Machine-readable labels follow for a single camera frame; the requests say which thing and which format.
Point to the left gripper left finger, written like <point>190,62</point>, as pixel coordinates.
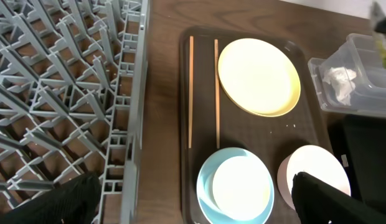
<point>72,202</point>

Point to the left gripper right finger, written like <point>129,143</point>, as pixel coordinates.
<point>318,202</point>

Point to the pink white bowl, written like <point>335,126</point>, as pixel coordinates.
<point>316,161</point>

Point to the white plastic cup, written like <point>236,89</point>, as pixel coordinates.
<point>240,187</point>

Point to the light blue bowl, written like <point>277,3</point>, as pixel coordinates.
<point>204,188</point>

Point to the white tissue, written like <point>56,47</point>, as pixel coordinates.
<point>340,78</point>

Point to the yellow round plate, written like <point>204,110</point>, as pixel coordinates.
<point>259,78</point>

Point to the green snack wrapper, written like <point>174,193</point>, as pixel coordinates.
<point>378,26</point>

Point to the wooden chopstick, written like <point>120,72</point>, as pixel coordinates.
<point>191,89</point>
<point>217,98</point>

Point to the black plastic tray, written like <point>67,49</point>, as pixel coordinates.
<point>359,143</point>

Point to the grey plastic dish rack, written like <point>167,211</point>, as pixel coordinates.
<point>72,82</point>

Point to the clear plastic bin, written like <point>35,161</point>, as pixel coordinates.
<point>358,53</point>

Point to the dark brown serving tray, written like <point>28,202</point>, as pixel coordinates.
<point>271,139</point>

